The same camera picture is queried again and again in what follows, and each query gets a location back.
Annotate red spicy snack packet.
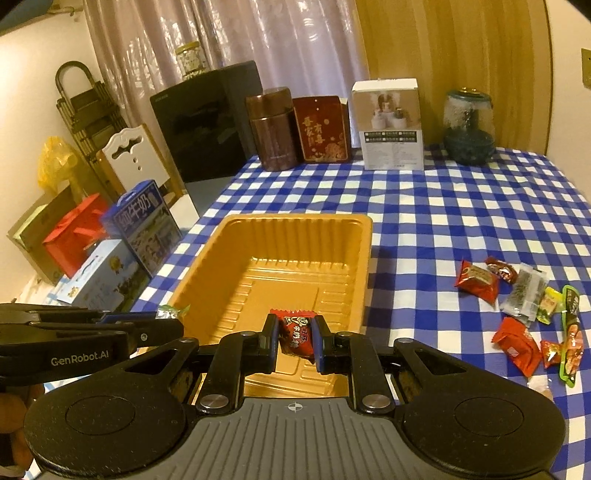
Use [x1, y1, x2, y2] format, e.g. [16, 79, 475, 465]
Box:
[270, 309, 315, 364]

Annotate clear brown candy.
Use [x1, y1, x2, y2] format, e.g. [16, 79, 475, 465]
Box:
[527, 375, 554, 401]

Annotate person's left hand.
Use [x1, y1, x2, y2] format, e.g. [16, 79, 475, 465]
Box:
[0, 384, 45, 478]

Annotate orange plastic tray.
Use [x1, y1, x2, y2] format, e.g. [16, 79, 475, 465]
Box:
[166, 212, 375, 399]

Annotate light blue carton box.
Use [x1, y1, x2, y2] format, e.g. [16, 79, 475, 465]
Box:
[53, 239, 149, 312]

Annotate red gift bag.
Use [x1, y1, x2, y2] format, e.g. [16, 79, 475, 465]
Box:
[42, 193, 108, 278]

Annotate olive gift bag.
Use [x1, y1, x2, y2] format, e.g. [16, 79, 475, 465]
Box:
[7, 186, 76, 285]

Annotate red gold snack packet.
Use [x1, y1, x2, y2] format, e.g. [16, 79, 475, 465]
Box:
[455, 260, 499, 305]

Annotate blue milk carton box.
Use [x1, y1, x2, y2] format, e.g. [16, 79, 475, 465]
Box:
[100, 180, 182, 277]

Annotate large red snack packet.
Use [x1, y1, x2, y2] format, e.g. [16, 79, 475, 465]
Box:
[491, 316, 542, 378]

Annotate blue white checkered tablecloth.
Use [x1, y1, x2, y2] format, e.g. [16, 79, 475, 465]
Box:
[22, 146, 591, 480]

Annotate dark red small snack packet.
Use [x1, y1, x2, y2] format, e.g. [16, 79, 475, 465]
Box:
[485, 256, 518, 284]

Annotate yellow plastic bag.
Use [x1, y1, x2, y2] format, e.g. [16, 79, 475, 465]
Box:
[37, 136, 81, 195]

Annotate clear dark seaweed snack packet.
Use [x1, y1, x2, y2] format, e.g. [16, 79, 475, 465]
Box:
[500, 263, 548, 328]

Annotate small red orange snack packet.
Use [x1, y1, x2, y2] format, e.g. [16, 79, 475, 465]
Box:
[540, 340, 562, 369]

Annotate white wooden chair back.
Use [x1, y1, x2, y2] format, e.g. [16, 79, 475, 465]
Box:
[101, 125, 170, 192]

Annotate yellow green wrapped candy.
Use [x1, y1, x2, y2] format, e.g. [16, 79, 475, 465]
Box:
[536, 286, 563, 325]

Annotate green sausage snack packet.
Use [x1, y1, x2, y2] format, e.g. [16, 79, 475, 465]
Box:
[559, 285, 584, 388]

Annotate black folding trolley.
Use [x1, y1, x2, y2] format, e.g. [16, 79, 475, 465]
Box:
[55, 61, 127, 162]

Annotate dark red gold gift box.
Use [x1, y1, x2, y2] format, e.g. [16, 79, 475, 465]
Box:
[293, 95, 352, 163]

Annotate black cabinet appliance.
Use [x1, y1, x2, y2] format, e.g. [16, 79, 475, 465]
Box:
[150, 60, 263, 183]

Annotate white product box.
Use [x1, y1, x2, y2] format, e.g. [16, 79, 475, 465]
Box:
[352, 78, 424, 171]

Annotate brown cylindrical canister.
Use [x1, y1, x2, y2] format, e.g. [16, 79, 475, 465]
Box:
[245, 87, 300, 171]

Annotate dark green glass dome ornament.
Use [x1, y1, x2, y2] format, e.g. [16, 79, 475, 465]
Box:
[444, 87, 496, 166]

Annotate glass jar with label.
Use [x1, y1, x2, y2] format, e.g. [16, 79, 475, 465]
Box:
[175, 40, 211, 80]

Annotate sheer curtain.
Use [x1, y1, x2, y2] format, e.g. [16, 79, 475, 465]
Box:
[83, 0, 369, 146]

